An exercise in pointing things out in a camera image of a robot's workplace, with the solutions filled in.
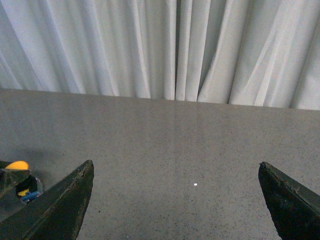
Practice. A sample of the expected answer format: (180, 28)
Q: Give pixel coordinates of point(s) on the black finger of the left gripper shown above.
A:
(12, 174)

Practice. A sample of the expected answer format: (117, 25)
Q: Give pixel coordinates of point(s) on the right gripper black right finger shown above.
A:
(294, 208)

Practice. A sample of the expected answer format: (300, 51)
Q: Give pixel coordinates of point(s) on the yellow push button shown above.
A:
(29, 190)

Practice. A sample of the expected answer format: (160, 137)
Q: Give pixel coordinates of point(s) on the white pleated curtain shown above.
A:
(240, 52)

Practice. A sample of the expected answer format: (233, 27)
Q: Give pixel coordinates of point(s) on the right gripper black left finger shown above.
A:
(58, 213)

